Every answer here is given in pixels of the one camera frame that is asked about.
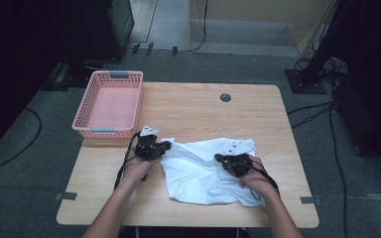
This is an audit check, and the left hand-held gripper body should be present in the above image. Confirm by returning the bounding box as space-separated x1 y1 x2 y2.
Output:
135 124 164 163

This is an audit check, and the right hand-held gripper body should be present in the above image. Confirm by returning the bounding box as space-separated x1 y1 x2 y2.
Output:
222 152 254 179

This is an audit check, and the white t-shirt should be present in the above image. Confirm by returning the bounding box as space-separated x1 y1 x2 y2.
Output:
160 136 266 208

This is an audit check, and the pink plastic basket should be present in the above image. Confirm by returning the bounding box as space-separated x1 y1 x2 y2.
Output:
71 69 145 140

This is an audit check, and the person's right hand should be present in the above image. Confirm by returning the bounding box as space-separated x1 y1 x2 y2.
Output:
238 155 274 199

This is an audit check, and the person's left hand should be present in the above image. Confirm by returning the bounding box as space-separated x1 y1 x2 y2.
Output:
122 155 163 186

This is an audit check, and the grey tape strip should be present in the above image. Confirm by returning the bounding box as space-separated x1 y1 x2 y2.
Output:
54 191 78 201
300 195 323 205

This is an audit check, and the black stand base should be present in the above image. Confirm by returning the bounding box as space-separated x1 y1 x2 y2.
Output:
41 61 91 92

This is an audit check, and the black metal stand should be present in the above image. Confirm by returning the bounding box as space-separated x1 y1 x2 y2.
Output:
284 0 356 95

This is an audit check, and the black cabinet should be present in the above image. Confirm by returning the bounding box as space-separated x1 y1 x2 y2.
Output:
29 0 136 68

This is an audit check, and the dark equipment box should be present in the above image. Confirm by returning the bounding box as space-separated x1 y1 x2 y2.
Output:
331 74 381 164

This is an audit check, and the beige wooden panel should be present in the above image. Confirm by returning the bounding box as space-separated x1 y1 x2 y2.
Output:
187 0 339 57

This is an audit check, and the left hand-held gripper cable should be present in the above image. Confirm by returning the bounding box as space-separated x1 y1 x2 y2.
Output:
113 131 142 191

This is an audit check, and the hand-held gripper cable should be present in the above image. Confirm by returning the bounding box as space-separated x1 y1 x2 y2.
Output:
244 161 281 201
113 131 142 191

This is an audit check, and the right hand-held gripper cable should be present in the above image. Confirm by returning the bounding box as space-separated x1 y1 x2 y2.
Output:
244 161 281 201

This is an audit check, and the pair of black floor cables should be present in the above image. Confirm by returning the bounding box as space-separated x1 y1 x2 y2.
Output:
286 100 334 131

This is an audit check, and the long black floor cable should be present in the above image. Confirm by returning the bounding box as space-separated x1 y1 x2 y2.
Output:
328 101 349 238

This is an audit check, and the hanging black cable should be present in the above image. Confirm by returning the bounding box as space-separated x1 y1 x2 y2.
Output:
187 0 209 53

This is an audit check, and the tangle of black cables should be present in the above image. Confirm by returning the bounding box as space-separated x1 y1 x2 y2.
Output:
293 55 349 78

